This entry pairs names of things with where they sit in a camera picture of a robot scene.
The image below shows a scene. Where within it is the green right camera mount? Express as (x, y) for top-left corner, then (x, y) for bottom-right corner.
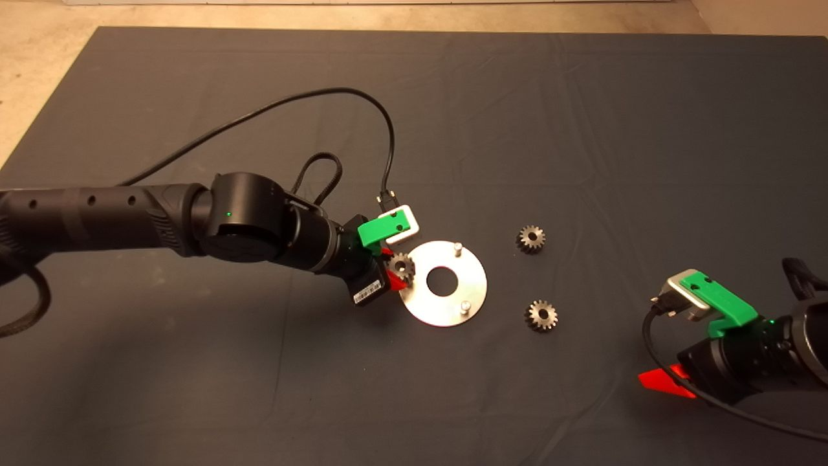
(689, 272), (759, 338)

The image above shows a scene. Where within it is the black braided cable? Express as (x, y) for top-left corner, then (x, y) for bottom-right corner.
(291, 152), (342, 208)
(0, 262), (52, 338)
(781, 258), (828, 302)

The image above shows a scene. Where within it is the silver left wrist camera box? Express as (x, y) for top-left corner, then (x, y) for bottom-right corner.
(377, 205), (420, 245)

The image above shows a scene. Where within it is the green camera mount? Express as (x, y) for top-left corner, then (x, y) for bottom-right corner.
(358, 214), (409, 248)
(689, 272), (759, 338)

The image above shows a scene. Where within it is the green left camera mount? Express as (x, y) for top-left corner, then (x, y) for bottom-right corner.
(358, 214), (409, 248)

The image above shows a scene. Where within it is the dark grey table cloth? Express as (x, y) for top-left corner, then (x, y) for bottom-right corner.
(0, 27), (828, 466)

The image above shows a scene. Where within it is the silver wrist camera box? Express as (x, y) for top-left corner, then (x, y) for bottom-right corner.
(377, 205), (420, 245)
(666, 269), (719, 322)

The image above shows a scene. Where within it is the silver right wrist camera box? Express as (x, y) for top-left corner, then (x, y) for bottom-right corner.
(666, 269), (719, 322)

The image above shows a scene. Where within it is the small steel planetary gear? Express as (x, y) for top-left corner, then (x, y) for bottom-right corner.
(525, 300), (558, 333)
(390, 252), (416, 282)
(516, 225), (545, 255)

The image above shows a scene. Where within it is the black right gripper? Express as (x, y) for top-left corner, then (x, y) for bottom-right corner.
(638, 315), (803, 406)

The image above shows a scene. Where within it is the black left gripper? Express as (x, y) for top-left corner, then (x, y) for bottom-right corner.
(331, 215), (415, 309)

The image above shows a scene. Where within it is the smooth black right camera cable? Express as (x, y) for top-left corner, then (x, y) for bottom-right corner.
(642, 294), (828, 444)

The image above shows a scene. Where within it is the round metal carrier plate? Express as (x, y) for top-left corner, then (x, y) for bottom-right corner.
(397, 241), (487, 327)

